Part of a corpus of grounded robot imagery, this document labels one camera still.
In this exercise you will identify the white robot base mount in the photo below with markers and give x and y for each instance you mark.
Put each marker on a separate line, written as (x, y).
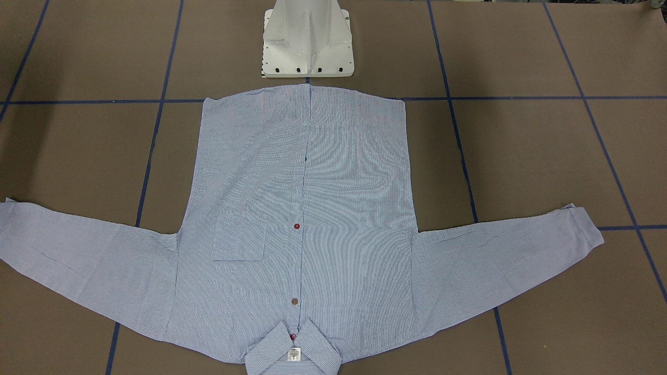
(307, 39)

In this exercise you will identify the brown table mat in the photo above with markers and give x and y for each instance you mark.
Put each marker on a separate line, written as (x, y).
(513, 109)

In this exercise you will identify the blue striped button shirt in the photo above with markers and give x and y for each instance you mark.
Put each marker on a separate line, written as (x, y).
(299, 250)

